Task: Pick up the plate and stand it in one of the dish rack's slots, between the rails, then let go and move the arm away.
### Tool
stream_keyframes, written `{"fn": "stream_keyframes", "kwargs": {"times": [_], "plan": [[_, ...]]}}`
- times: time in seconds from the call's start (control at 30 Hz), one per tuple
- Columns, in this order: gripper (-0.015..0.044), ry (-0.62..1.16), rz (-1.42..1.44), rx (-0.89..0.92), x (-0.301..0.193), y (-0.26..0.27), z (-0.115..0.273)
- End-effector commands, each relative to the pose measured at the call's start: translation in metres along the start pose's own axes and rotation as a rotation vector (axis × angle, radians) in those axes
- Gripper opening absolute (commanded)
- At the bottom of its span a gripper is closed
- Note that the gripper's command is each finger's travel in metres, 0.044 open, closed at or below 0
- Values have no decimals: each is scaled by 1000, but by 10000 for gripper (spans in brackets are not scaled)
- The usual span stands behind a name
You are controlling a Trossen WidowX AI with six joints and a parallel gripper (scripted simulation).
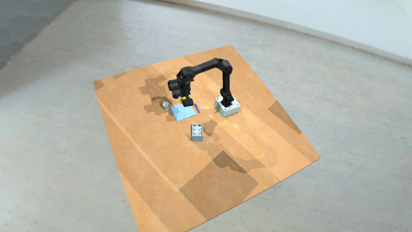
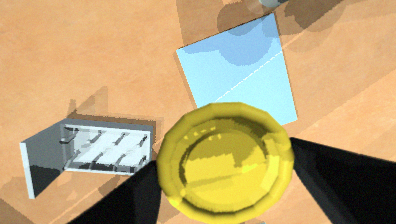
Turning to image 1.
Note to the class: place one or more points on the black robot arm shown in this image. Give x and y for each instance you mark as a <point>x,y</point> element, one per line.
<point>188,73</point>

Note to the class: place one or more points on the light blue flat mat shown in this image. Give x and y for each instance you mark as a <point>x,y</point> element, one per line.
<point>180,112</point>

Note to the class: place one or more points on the grey dish rack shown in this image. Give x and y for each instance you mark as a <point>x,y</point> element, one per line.
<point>197,133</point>

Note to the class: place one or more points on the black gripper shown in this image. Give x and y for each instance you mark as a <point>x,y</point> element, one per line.
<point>188,101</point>

